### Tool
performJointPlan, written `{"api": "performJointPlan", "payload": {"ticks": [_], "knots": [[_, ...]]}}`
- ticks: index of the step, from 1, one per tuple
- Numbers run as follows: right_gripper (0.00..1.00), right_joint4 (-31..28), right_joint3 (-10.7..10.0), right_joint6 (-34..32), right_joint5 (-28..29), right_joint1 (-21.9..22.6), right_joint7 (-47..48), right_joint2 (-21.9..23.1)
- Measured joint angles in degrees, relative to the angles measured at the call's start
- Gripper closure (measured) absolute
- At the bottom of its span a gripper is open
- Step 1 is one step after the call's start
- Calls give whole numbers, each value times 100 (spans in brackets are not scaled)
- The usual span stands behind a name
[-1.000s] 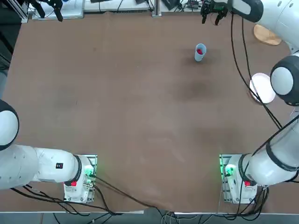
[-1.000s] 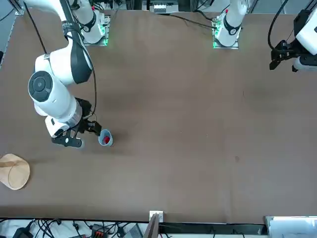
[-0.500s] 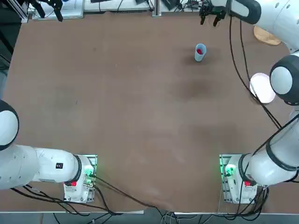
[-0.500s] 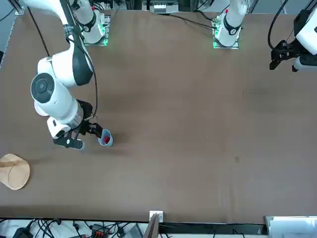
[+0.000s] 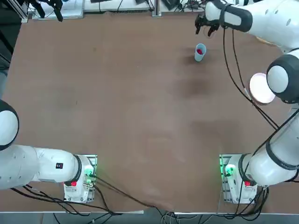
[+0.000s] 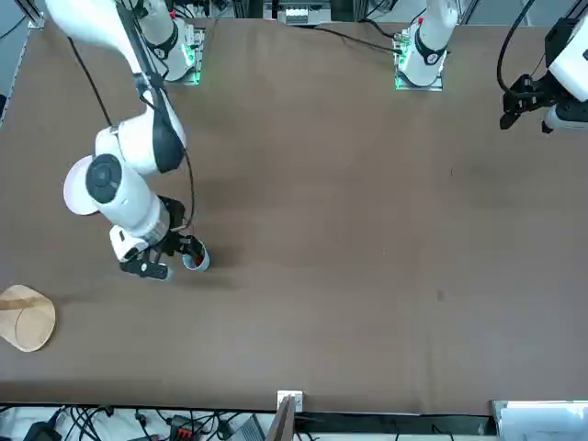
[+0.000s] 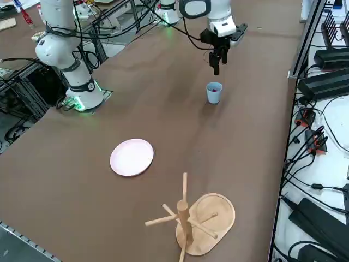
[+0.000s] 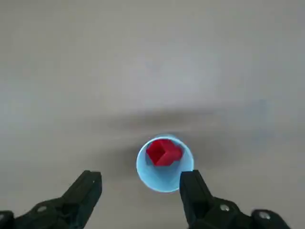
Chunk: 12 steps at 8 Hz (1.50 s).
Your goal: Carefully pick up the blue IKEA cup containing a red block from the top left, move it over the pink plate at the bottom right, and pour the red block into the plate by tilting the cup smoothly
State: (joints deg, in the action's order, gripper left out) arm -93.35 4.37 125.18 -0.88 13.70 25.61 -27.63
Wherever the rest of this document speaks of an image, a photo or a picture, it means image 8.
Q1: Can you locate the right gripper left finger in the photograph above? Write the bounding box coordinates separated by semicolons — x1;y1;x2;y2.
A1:
0;169;103;229

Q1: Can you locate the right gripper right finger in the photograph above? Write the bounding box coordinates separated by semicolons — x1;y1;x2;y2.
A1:
179;169;293;229

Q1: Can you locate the red block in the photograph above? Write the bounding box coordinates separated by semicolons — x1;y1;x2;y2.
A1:
145;139;184;167

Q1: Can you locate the blue plastic cup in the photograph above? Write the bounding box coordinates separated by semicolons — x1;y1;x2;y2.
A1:
136;134;194;193

